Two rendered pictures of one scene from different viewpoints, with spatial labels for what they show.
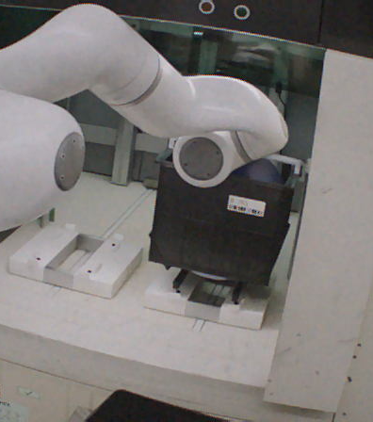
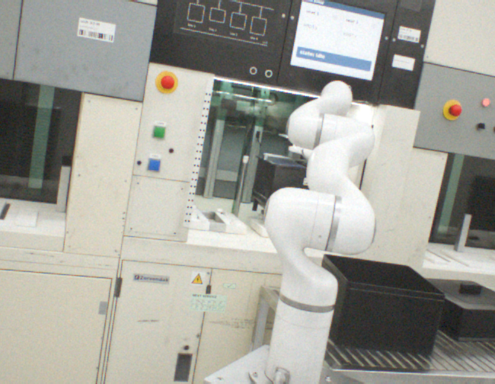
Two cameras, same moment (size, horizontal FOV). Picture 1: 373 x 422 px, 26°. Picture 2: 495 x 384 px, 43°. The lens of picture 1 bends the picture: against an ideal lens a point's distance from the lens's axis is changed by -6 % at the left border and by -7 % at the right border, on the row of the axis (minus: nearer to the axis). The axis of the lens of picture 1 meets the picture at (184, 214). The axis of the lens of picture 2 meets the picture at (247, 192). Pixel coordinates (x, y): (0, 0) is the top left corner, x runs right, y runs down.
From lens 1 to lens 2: 1.29 m
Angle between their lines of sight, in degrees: 29
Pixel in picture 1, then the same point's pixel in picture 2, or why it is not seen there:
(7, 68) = (325, 106)
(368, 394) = (393, 259)
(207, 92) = not seen: hidden behind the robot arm
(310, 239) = (375, 185)
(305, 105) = (266, 144)
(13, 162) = (368, 139)
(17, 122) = (360, 125)
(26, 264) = (199, 222)
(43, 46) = (340, 97)
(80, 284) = (229, 228)
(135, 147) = not seen: hidden behind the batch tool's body
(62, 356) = (253, 259)
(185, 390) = not seen: hidden behind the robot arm
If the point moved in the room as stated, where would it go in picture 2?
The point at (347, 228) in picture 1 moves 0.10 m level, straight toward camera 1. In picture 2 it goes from (391, 179) to (405, 184)
